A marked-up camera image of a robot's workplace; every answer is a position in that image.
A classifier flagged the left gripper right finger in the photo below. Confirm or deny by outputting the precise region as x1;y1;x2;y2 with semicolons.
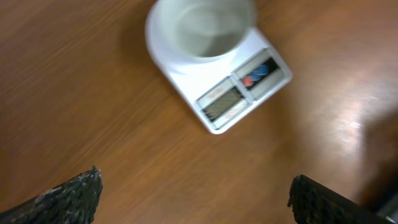
287;174;391;224

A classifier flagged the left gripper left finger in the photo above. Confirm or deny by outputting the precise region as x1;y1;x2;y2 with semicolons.
1;166;103;224

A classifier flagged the white digital kitchen scale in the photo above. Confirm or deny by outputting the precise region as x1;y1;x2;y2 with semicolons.
144;0;294;136

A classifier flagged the white round bowl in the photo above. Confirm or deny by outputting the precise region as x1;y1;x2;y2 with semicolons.
157;0;256;60

